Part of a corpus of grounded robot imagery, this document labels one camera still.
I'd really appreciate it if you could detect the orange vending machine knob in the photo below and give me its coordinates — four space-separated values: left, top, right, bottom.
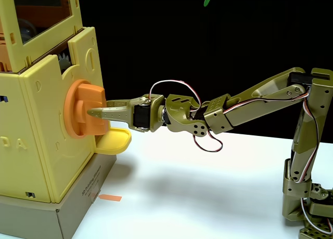
63 79 110 140

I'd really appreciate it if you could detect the yellow capsule vending machine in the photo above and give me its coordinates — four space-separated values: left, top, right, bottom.
0 0 111 204

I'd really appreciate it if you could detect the yellow dispensing tray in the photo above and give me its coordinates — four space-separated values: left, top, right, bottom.
94 126 132 155

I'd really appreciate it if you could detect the grey gear wheel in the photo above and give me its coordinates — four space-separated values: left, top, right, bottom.
57 51 71 71

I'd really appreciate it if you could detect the orange tape arrow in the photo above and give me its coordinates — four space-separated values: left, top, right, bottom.
99 194 123 203

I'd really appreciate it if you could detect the clear tape strip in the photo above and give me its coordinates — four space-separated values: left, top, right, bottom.
89 188 102 204

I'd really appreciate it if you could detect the brown cardboard box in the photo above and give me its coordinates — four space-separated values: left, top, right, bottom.
0 153 117 239

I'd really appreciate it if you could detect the red white black servo cable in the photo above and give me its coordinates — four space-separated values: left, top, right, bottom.
149 79 224 153

